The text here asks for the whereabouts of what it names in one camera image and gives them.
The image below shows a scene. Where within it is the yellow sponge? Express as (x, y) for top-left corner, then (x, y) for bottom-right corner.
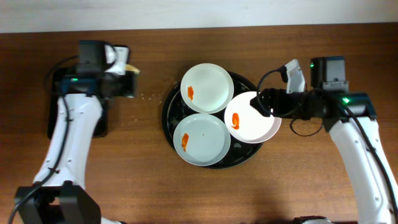
(125, 64), (141, 75)

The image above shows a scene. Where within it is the pinkish white plate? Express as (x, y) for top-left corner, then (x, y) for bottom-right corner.
(224, 91), (282, 144)

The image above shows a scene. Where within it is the light blue-grey plate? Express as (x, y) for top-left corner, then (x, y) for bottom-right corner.
(173, 113), (231, 167)

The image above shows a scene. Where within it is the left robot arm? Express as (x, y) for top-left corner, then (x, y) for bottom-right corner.
(8, 40), (139, 223)

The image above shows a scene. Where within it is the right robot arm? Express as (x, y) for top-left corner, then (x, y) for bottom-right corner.
(250, 56), (397, 223)

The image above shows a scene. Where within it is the black rectangular tray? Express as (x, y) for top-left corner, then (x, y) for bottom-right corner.
(47, 67), (109, 139)

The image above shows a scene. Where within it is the round black tray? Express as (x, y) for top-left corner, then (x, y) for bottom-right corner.
(161, 72), (263, 169)

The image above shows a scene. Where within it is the white plate top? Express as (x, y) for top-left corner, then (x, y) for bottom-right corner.
(180, 63), (234, 114)

